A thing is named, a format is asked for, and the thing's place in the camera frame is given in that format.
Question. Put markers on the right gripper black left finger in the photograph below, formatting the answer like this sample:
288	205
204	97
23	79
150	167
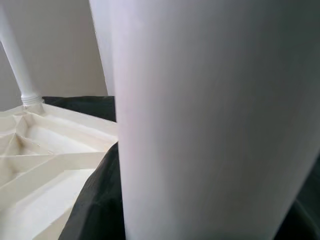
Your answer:
102	205

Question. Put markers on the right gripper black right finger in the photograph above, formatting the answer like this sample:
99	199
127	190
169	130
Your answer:
310	225

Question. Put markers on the white plastic children table top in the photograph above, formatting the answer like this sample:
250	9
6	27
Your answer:
37	162

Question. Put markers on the white plastic table leg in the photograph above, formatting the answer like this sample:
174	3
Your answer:
200	112
17	55

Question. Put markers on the black tablecloth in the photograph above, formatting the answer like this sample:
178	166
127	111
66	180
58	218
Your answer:
82	107

